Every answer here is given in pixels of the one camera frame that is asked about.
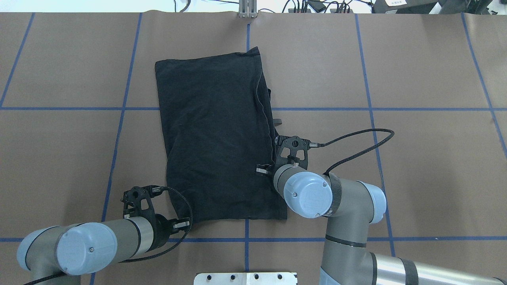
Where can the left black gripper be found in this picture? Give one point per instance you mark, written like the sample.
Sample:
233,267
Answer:
161,228

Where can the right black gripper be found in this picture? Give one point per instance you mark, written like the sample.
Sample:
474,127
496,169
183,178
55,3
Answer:
262,170

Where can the black printed t-shirt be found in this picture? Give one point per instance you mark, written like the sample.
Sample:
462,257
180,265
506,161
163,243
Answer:
217,125

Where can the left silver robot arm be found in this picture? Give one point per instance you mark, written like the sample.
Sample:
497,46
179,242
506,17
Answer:
60,255

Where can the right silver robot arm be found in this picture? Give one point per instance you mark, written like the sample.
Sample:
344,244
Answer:
350,207

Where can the brown paper table cover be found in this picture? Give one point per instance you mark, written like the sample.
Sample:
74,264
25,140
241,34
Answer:
80,122

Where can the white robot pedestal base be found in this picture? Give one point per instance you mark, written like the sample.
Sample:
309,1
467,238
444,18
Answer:
247,278

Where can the aluminium frame post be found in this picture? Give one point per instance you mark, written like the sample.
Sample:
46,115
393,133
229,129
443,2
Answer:
247,9

